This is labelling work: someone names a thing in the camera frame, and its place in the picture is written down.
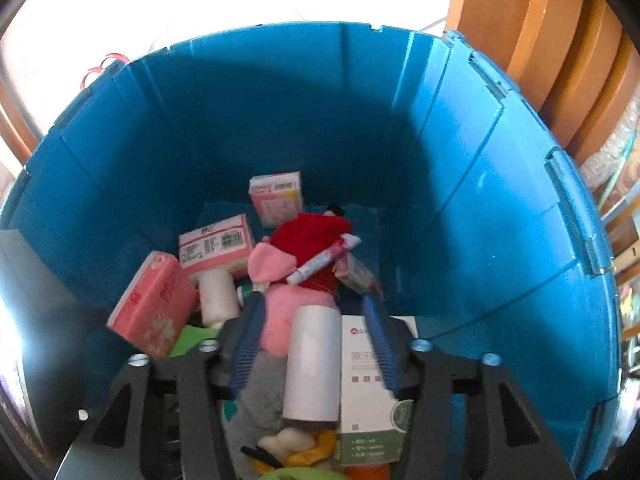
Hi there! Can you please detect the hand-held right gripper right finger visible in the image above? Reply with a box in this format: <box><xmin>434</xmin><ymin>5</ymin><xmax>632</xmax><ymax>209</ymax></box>
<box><xmin>361</xmin><ymin>295</ymin><xmax>581</xmax><ymax>480</ymax></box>

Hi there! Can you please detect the grey plush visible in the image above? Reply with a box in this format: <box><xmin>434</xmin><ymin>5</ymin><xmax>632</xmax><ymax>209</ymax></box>
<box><xmin>220</xmin><ymin>350</ymin><xmax>301</xmax><ymax>461</ymax></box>

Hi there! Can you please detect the patterned rolled cloth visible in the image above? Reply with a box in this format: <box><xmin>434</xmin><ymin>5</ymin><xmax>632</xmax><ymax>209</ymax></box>
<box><xmin>580</xmin><ymin>105</ymin><xmax>640</xmax><ymax>201</ymax></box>

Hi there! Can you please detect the yellow white plush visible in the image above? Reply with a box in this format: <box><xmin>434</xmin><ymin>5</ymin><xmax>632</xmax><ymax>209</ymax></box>
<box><xmin>240</xmin><ymin>427</ymin><xmax>342</xmax><ymax>472</ymax></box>

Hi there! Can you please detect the pink floral tissue packet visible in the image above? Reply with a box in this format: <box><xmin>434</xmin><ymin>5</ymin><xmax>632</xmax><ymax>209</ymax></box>
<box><xmin>106</xmin><ymin>251</ymin><xmax>199</xmax><ymax>359</ymax></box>

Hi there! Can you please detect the white paper roll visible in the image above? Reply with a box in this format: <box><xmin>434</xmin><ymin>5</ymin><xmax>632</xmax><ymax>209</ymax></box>
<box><xmin>282</xmin><ymin>305</ymin><xmax>342</xmax><ymax>421</ymax></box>

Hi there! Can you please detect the wooden wall frame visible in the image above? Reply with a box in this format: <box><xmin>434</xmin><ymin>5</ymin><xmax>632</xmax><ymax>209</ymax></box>
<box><xmin>444</xmin><ymin>0</ymin><xmax>640</xmax><ymax>163</ymax></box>

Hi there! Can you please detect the white pink tube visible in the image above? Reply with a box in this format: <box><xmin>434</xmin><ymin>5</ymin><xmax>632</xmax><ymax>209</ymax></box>
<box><xmin>286</xmin><ymin>234</ymin><xmax>361</xmax><ymax>286</ymax></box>

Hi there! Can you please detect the green plush cloth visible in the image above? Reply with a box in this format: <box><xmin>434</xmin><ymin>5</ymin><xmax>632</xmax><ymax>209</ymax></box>
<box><xmin>167</xmin><ymin>325</ymin><xmax>222</xmax><ymax>359</ymax></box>

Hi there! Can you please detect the blue plastic container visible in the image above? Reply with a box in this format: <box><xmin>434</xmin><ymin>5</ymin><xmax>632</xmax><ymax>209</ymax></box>
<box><xmin>0</xmin><ymin>20</ymin><xmax>623</xmax><ymax>480</ymax></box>

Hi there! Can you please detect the small clear wrapped packet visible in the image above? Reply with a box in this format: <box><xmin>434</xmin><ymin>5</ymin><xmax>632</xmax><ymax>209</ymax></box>
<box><xmin>334</xmin><ymin>255</ymin><xmax>384</xmax><ymax>295</ymax></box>

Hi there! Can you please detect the multicoloured tissue packet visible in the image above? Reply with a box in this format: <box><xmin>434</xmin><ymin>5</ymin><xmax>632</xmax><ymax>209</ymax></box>
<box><xmin>249</xmin><ymin>171</ymin><xmax>304</xmax><ymax>229</ymax></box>

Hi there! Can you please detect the white and green box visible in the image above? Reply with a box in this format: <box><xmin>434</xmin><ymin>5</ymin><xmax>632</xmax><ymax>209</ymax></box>
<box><xmin>334</xmin><ymin>314</ymin><xmax>419</xmax><ymax>466</ymax></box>

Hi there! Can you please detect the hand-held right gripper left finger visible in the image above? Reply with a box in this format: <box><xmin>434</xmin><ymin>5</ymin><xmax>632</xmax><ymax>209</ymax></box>
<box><xmin>55</xmin><ymin>292</ymin><xmax>267</xmax><ymax>480</ymax></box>

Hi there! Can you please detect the white plastic bottle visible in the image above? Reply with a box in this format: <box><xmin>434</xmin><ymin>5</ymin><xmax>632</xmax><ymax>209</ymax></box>
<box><xmin>199</xmin><ymin>269</ymin><xmax>241</xmax><ymax>329</ymax></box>

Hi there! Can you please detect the white pink barcode tissue packet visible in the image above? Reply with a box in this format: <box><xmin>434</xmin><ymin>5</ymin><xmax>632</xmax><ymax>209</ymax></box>
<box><xmin>178</xmin><ymin>214</ymin><xmax>257</xmax><ymax>281</ymax></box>

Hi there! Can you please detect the red and pink plush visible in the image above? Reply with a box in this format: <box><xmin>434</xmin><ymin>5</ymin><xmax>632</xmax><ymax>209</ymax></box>
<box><xmin>247</xmin><ymin>204</ymin><xmax>362</xmax><ymax>356</ymax></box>

